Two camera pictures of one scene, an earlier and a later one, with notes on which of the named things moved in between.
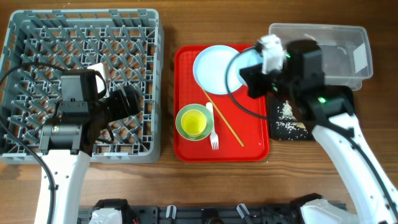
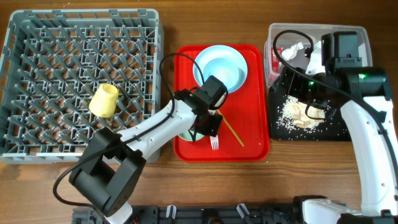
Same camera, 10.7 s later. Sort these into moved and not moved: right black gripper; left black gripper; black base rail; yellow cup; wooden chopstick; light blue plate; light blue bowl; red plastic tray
Moved: light blue bowl; left black gripper; yellow cup; right black gripper
Not moved: light blue plate; wooden chopstick; black base rail; red plastic tray
